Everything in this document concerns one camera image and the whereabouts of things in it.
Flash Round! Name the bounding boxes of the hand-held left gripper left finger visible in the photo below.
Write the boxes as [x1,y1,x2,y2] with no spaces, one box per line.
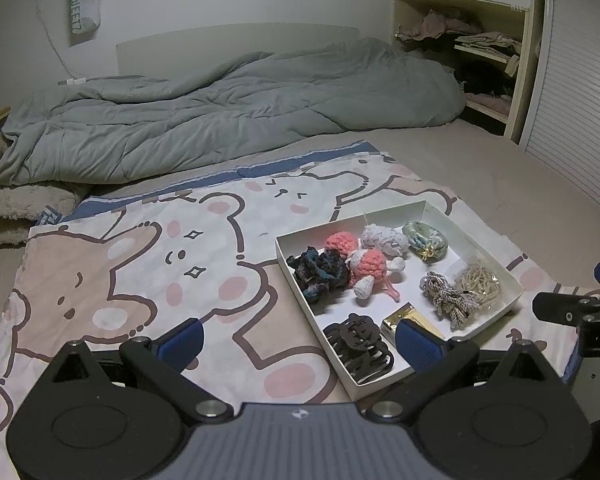
[47,318,233,423]

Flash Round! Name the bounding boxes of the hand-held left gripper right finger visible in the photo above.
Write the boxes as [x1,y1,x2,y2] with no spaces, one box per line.
[366,319,553,423]

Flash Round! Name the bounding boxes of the small yellow box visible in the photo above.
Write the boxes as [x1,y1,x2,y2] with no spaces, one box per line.
[381,304,447,347]

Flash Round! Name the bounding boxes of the braided grey brown cord knot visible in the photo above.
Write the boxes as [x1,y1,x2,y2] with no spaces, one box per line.
[419,270,474,332]

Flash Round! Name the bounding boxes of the white cardboard box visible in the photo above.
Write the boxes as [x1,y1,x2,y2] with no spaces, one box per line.
[274,200,526,402]

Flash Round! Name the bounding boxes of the brown hair claw clip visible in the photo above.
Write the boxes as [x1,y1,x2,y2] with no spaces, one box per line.
[322,312,396,387]

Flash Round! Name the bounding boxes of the clear bag of rubber bands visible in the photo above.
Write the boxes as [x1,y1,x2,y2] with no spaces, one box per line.
[452,259,507,312]

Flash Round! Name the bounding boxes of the pink white crochet doll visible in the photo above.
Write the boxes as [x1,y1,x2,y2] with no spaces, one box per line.
[324,231,407,307]

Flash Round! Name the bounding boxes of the green patterned scrunchie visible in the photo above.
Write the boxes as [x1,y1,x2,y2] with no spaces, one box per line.
[401,220,449,262]

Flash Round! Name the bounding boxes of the white crochet scrunchie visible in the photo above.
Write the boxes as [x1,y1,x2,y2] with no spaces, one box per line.
[360,223,412,262]

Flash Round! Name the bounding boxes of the dark blue crochet scrunchie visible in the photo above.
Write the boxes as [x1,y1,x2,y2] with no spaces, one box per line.
[286,246,354,305]

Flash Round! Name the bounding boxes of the bear printed blanket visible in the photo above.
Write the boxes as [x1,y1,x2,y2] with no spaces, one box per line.
[0,139,600,436]

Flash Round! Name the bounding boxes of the white louvred wardrobe door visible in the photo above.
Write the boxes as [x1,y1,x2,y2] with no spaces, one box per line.
[519,0,600,213]

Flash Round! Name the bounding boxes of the beige fluffy blanket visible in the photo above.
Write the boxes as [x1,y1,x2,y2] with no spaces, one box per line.
[0,179,93,247]

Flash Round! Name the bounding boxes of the pink folded clothes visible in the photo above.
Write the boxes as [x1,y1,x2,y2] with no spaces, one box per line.
[464,94,512,115]

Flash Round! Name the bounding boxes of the cream open wardrobe shelf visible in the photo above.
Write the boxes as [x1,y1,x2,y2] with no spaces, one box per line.
[391,0,535,145]

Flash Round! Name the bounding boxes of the dark clothes pile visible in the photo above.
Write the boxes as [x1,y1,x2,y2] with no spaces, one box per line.
[451,61,519,97]

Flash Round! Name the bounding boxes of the grey duvet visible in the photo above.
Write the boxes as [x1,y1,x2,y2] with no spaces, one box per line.
[0,36,467,187]

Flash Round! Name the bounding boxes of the beige folded clothes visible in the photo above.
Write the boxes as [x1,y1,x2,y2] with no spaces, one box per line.
[454,31,524,57]

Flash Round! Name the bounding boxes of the pink crumpled clothes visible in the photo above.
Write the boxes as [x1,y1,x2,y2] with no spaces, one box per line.
[396,9,482,44]

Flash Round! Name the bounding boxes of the white charging cable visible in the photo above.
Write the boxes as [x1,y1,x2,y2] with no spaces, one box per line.
[26,0,75,82]

